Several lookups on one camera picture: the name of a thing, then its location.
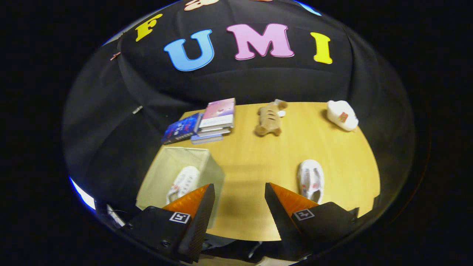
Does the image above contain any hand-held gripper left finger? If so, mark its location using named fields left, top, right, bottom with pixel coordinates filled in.
left=120, top=184, right=215, bottom=263

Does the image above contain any white plush toy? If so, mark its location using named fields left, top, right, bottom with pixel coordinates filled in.
left=327, top=100, right=359, bottom=132

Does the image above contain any pink book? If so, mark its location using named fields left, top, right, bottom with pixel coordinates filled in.
left=198, top=98, right=236, bottom=129

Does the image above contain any light blue book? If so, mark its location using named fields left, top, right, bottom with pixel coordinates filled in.
left=191, top=134, right=223, bottom=144

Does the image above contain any brown plush toy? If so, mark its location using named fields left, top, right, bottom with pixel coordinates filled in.
left=255, top=100, right=288, bottom=137

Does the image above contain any black backdrop cloth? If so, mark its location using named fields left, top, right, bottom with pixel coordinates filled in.
left=63, top=0, right=416, bottom=222

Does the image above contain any white shoe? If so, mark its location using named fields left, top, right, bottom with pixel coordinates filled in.
left=166, top=166, right=200, bottom=204
left=297, top=159, right=324, bottom=204

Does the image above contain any beige fabric storage box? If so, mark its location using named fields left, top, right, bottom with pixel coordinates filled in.
left=136, top=147, right=225, bottom=229

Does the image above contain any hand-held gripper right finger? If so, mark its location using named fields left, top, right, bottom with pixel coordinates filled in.
left=265, top=183, right=360, bottom=259

